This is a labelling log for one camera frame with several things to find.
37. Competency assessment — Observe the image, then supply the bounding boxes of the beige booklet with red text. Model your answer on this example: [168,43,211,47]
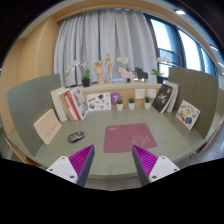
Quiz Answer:
[33,108,63,145]

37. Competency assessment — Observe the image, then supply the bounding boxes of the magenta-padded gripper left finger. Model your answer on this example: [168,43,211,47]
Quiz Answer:
[45,144,96,188]

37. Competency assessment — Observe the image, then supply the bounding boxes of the grey computer mouse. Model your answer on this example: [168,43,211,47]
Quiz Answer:
[67,130,86,144]

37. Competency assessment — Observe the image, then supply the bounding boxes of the thick white book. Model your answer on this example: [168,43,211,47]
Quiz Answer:
[50,87,66,123]

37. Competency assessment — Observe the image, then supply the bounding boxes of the colourful illustrated white card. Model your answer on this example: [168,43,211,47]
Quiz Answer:
[175,99,201,131]

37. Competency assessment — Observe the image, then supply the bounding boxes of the white wall socket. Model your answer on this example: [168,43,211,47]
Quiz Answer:
[147,88,157,99]
[134,88,146,100]

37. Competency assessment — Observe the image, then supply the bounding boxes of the black cover book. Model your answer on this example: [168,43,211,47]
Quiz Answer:
[151,83,174,114]

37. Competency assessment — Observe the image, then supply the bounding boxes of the wooden hand model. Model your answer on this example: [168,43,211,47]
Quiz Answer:
[92,59,105,86]

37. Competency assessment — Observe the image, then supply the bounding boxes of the light grey curtain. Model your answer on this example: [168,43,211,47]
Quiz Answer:
[53,7,158,88]

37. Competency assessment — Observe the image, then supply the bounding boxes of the red book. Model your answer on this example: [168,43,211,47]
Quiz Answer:
[65,89,83,121]

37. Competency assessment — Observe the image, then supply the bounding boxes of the white orchid behind pink horse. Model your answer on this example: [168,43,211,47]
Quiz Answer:
[116,56,131,73]

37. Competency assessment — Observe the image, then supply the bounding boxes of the pink wooden horse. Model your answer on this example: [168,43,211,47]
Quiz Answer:
[117,67,135,84]

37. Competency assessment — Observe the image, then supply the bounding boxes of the wooden desk back shelf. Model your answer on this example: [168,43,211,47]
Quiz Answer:
[79,79,171,109]

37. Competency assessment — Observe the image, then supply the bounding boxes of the wooden artist mannequin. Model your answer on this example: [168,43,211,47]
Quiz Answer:
[104,52,117,83]

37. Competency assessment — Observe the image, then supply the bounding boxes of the dark pink mouse pad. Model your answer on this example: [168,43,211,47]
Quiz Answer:
[103,122,158,154]

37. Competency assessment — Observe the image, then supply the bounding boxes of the ceiling lights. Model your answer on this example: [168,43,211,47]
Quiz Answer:
[173,8,224,68]

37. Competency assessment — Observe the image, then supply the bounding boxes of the black wooden horse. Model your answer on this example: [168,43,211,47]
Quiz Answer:
[134,66,149,82]

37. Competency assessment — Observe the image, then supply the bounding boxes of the white card with stickers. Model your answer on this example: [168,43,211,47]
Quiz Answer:
[86,92,112,112]

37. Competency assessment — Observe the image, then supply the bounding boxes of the small succulent in white pot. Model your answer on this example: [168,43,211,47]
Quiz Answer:
[115,98,124,112]
[127,97,136,111]
[144,96,152,110]

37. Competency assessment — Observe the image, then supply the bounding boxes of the purple round number sign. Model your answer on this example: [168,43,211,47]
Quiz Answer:
[110,92,123,106]

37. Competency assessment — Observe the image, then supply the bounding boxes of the dark framed window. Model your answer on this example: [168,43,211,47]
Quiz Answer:
[143,13,224,89]

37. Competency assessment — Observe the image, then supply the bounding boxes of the green desk partition panel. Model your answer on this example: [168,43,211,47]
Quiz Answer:
[168,66,219,140]
[6,73,63,158]

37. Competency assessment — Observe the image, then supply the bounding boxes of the book with picture cover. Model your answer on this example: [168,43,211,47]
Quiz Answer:
[69,85,90,120]

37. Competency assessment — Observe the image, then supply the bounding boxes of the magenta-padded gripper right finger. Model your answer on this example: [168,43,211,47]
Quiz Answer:
[131,144,181,187]

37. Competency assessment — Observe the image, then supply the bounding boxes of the white orchid in black pot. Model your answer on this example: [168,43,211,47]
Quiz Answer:
[64,59,92,88]
[150,55,172,85]

